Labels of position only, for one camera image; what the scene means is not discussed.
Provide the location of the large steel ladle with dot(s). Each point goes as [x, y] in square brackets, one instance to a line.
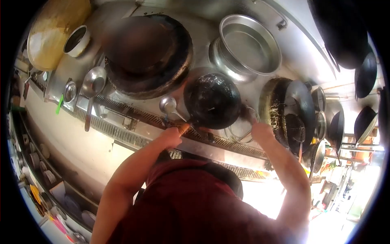
[93, 80]

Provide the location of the person's right hand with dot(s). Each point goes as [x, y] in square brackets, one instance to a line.
[262, 132]

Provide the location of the person's left fingers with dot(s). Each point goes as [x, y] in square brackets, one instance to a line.
[178, 134]

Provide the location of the dark grey wok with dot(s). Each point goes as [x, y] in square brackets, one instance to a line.
[300, 103]

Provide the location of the person's right fingers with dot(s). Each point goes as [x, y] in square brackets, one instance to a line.
[254, 123]

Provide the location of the large yellowish wok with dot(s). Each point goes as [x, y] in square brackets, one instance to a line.
[53, 33]

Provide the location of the steel strainer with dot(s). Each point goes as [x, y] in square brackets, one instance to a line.
[318, 155]
[318, 99]
[320, 125]

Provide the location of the person's body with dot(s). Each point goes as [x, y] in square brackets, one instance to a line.
[195, 210]

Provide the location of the wide steel basin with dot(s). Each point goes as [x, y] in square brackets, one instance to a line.
[249, 45]

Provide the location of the hanging black wok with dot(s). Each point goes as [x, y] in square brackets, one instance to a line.
[341, 30]
[364, 123]
[336, 129]
[365, 76]

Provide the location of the small steel pot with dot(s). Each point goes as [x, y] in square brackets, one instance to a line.
[76, 41]

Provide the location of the small steel bowl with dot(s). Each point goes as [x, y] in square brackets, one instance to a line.
[70, 91]

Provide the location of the steel drain grille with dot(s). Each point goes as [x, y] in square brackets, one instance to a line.
[122, 128]

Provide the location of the crusted wok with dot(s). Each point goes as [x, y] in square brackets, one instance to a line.
[272, 106]

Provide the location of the person's left hand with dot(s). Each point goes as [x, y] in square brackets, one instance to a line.
[170, 138]

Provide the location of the small black wok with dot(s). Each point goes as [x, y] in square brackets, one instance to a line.
[213, 100]

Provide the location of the shelf with dishes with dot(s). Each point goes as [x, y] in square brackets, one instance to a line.
[39, 161]

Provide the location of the large dark wok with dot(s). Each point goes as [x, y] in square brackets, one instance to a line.
[140, 45]

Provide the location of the green plastic clip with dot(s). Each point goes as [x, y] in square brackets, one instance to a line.
[59, 104]

